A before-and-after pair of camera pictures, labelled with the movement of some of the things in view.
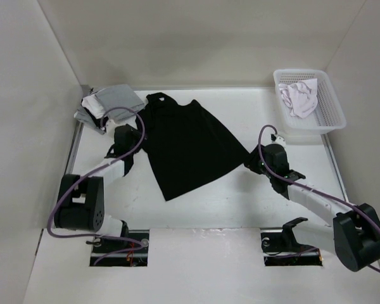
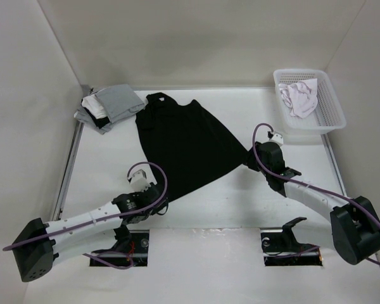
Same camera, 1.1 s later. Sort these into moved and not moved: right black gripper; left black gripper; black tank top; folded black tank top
Moved: left black gripper
Not moved: right black gripper; black tank top; folded black tank top
